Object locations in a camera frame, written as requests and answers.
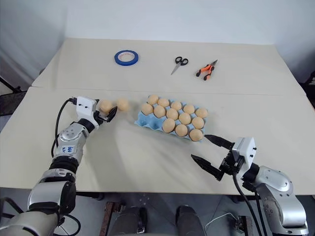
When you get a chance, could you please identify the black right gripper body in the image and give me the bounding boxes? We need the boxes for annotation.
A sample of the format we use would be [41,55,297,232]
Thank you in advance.
[219,147,244,177]

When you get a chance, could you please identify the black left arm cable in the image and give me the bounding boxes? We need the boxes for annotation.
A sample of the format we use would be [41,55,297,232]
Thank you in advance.
[51,97,79,158]

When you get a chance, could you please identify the rusty metal bracket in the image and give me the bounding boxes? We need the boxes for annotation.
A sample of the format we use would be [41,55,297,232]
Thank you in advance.
[235,214,254,236]
[98,201,126,236]

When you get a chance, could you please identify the black stand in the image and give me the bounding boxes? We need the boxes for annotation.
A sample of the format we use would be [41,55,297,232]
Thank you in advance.
[0,73,28,117]

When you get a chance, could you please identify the blue egg carton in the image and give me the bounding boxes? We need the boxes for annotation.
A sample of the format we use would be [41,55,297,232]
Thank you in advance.
[133,96,210,144]

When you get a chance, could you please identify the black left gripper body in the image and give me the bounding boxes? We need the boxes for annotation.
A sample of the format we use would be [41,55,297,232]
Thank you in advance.
[95,110,111,123]

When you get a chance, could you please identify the blue tape roll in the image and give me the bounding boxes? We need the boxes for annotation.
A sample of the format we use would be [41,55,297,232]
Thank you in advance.
[113,49,139,66]

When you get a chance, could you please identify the black handled scissors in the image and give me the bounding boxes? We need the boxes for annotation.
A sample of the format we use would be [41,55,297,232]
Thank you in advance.
[170,56,189,76]

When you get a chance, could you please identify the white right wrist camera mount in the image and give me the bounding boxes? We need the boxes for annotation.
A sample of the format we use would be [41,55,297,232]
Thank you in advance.
[232,136,257,170]

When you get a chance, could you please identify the dark rounded shape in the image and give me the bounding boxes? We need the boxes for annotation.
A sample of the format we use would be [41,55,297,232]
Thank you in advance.
[175,205,205,236]

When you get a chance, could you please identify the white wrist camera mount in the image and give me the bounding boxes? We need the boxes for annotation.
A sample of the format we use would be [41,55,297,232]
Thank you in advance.
[75,96,99,128]
[232,136,257,170]

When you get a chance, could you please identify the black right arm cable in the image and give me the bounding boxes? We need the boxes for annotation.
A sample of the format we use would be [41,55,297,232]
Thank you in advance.
[232,171,268,236]

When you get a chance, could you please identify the black body cable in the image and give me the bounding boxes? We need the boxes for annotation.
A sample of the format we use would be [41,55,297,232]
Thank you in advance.
[0,196,82,236]

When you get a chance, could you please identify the dark equipment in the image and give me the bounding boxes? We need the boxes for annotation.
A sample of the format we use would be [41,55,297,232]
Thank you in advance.
[298,70,315,111]

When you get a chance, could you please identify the thin white wire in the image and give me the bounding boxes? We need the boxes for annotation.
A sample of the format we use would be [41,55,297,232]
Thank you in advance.
[204,212,240,230]

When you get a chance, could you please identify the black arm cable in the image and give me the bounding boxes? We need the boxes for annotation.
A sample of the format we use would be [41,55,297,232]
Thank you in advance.
[51,97,79,158]
[232,171,268,236]

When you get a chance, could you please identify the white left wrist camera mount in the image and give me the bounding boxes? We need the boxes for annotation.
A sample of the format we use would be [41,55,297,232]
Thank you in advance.
[75,96,99,128]

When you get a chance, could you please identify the orange black pliers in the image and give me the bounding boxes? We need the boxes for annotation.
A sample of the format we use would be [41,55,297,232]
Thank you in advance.
[195,59,219,82]

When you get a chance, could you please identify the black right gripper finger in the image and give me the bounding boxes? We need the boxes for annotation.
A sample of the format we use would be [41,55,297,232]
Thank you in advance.
[190,154,226,181]
[204,134,235,149]

